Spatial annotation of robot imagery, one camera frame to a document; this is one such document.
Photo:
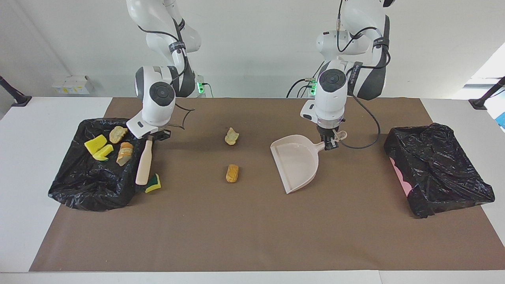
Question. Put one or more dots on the beige plastic dustpan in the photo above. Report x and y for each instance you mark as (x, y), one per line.
(296, 161)

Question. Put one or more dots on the small white cardboard box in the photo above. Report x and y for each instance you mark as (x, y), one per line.
(58, 87)

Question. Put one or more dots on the black plastic trash bag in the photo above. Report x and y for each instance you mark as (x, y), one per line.
(79, 185)
(434, 165)

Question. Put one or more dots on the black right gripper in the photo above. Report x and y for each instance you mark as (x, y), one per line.
(163, 135)

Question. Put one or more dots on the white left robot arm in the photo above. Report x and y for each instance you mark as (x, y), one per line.
(331, 102)

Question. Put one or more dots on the black camera stand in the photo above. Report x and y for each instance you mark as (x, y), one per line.
(479, 103)
(21, 100)

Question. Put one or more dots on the blue plastic item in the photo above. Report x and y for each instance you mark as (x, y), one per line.
(502, 120)

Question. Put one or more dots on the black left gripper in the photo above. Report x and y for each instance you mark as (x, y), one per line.
(328, 131)

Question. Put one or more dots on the beige hand brush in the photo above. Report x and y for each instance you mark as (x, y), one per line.
(144, 165)

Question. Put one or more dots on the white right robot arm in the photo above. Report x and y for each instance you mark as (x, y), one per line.
(158, 110)

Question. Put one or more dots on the pink bin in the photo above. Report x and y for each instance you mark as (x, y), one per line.
(402, 179)

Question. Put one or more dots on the brown paper table mat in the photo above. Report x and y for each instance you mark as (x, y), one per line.
(276, 228)

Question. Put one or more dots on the orange crust bread piece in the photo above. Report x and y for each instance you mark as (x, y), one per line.
(124, 154)

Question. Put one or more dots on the green and yellow sponge piece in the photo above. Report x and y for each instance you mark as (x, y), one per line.
(154, 184)

